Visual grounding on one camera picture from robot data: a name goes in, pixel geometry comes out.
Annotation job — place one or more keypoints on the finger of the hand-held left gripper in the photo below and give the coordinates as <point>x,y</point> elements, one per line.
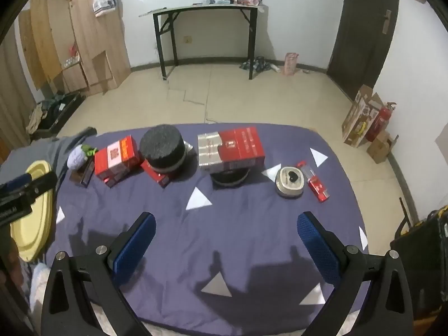
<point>43,183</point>
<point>21,179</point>

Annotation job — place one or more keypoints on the pink paper bag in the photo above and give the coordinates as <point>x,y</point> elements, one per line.
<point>290,64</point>

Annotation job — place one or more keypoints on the black open suitcase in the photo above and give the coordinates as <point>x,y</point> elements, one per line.
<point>64,110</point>

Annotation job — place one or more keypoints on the plain black foam disc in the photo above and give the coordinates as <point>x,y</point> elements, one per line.
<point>229,179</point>

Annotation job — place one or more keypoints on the dark brown cigarette box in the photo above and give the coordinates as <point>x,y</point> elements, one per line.
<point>82,175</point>

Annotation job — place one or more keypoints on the beige curtain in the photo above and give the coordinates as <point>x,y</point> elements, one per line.
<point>14,87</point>

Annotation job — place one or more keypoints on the red fire extinguisher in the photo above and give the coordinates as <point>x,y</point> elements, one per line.
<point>379,122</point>

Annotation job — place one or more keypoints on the pale yellow plastic basin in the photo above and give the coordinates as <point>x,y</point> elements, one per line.
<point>31,224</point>

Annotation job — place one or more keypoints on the grey plush toy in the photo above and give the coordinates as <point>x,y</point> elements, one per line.
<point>77,157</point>

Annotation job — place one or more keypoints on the colourful plastic bags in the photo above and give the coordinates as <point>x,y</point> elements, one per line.
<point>71,57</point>

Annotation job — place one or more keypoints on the light blue fleece cloth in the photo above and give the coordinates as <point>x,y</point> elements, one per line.
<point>39,281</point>

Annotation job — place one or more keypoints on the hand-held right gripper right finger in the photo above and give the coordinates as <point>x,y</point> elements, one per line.
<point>318,248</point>

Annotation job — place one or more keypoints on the red cigarette box pink label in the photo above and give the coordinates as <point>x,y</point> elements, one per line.
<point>117,157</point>

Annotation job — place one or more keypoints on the pile of dark clothes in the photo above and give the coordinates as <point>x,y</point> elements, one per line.
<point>257,64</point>

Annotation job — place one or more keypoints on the beige cloth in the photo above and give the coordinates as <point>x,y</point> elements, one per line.
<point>36,119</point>

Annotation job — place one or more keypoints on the blue blanket white triangles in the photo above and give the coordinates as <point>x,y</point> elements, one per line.
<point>227,234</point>

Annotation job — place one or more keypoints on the red lighter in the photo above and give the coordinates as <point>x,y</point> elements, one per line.
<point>316,185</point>

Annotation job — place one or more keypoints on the black foam disc grey band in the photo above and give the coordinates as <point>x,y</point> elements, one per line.
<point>161,147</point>

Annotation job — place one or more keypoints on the wooden wardrobe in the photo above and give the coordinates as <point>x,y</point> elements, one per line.
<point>87,24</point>

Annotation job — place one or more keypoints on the brown cardboard carton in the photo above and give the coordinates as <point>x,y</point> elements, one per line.
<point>379,148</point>

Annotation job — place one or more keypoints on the pink packet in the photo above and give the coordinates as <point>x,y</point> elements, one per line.
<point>249,1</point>

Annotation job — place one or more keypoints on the small red cigarette box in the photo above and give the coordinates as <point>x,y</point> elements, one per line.
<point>157,176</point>

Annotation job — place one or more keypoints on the printed cardboard box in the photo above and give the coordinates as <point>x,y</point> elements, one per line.
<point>357,119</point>

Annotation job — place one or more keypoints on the black folding table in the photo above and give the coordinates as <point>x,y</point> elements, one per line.
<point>217,7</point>

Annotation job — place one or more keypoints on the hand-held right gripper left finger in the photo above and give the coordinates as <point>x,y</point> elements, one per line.
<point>134,245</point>

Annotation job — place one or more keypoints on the large red silver cigarette box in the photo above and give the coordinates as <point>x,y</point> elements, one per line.
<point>241,147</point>

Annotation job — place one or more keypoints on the dark brown door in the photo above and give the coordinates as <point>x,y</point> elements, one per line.
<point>360,42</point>

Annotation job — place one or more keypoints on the wall socket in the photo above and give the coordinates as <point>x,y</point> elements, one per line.
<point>188,40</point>

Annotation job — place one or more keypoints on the silver earbud case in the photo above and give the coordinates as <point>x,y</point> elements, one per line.
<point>285,189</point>

